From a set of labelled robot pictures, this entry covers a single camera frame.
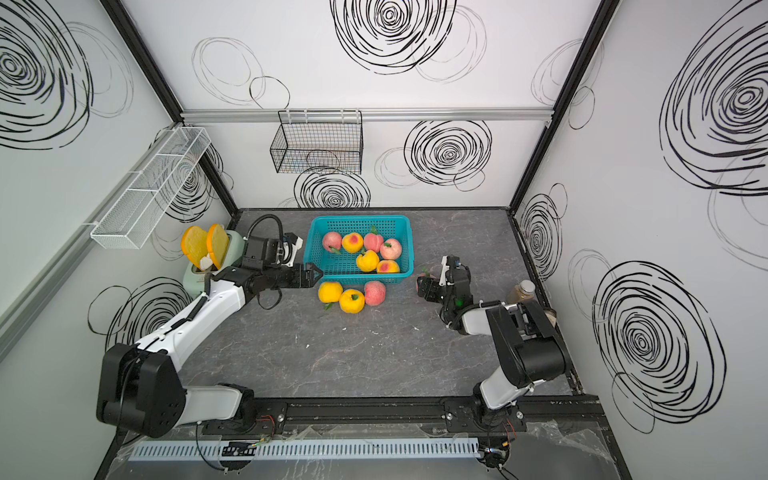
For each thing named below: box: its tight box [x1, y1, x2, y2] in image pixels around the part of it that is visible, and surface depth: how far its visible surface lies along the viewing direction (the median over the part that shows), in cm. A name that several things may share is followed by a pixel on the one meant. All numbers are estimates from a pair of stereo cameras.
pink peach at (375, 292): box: [364, 280, 387, 306], surface depth 93 cm
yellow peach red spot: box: [342, 232, 363, 254], surface depth 104 cm
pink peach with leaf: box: [364, 225, 384, 253], surface depth 104 cm
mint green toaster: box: [183, 230, 247, 299], surface depth 86 cm
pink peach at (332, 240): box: [322, 232, 342, 252], surface depth 105 cm
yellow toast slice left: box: [180, 225, 209, 269], surface depth 84 cm
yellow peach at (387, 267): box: [376, 259, 400, 274], surface depth 98 cm
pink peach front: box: [380, 238, 402, 260], surface depth 104 cm
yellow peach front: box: [356, 250, 379, 273], surface depth 99 cm
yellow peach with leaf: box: [339, 289, 365, 314], surface depth 91 cm
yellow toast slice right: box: [206, 224, 229, 270], surface depth 86 cm
